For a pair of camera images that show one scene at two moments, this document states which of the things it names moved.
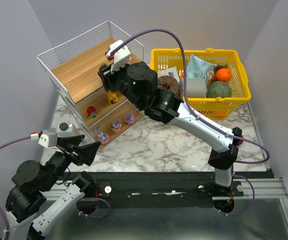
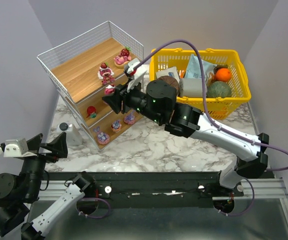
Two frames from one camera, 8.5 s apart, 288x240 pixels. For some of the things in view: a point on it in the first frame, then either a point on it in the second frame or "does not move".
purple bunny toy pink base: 103,138 does not move
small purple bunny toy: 116,126 does not move
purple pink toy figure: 129,119 does not move
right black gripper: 103,75 → 121,100
